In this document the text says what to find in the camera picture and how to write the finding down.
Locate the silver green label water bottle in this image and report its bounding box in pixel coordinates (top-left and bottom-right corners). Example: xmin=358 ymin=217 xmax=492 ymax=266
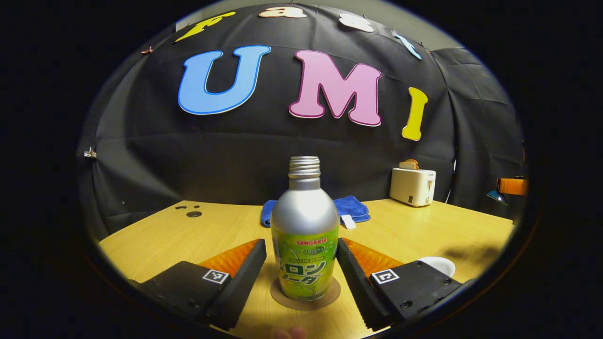
xmin=270 ymin=156 xmax=341 ymax=302

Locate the black backdrop cloth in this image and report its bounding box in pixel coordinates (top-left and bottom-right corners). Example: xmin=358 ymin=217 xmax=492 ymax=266
xmin=78 ymin=2 xmax=528 ymax=243

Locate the teal teacup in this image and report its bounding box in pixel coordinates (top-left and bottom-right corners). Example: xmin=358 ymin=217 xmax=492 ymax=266
xmin=418 ymin=256 xmax=456 ymax=279

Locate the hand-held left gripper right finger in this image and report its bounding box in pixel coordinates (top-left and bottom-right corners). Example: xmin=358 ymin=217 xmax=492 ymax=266
xmin=335 ymin=237 xmax=476 ymax=332

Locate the blue folded towel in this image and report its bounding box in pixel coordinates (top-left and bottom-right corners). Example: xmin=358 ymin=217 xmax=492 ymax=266
xmin=260 ymin=195 xmax=371 ymax=229

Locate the round brown coaster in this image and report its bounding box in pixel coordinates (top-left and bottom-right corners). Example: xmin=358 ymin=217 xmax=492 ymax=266
xmin=270 ymin=276 xmax=342 ymax=311

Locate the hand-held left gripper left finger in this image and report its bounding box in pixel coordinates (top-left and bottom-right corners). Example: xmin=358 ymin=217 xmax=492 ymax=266
xmin=127 ymin=238 xmax=268 ymax=331

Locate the white toaster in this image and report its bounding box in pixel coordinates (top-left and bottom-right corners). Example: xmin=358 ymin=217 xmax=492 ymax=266
xmin=389 ymin=168 xmax=437 ymax=208

